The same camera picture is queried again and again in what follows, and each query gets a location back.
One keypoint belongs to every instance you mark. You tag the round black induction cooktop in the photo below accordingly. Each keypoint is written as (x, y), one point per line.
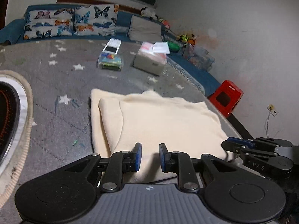
(7, 121)

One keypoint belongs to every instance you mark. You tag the tissue box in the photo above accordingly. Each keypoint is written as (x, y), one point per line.
(150, 61)

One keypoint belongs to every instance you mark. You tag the clear box with colourful contents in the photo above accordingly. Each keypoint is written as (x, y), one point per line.
(111, 61)

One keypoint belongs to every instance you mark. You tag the patterned blue pillow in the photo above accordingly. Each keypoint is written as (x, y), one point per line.
(93, 1)

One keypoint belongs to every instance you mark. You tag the colourful plush toys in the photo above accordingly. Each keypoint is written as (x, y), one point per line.
(164, 22)

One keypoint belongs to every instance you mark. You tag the red plastic stool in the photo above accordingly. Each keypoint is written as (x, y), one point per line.
(227, 98)

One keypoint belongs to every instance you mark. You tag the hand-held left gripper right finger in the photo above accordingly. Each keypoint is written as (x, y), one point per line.
(162, 157)

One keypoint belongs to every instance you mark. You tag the yellow green toy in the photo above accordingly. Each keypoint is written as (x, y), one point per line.
(185, 38)

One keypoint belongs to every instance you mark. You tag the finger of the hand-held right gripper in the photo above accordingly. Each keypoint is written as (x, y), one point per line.
(257, 161)
(240, 141)

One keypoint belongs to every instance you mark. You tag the butterfly print pillow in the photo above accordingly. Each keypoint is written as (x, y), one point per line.
(95, 19)
(48, 23)

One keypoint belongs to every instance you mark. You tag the white remote control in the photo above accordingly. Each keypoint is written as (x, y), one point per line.
(112, 46)

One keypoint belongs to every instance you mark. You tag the clear plastic storage container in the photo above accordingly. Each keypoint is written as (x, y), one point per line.
(198, 56)

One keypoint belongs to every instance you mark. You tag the panda plush toy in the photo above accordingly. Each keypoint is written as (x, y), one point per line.
(148, 12)

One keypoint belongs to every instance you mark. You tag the green round object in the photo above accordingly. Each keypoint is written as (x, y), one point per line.
(174, 46)

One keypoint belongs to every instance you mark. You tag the blue sofa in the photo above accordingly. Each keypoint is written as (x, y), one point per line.
(14, 30)

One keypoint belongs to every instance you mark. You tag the grey pillow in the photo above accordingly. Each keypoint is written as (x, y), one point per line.
(144, 29)

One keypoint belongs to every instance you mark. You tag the cream sweatshirt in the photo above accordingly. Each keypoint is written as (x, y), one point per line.
(163, 121)

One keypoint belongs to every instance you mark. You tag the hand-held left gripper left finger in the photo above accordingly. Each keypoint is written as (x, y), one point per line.
(139, 156)

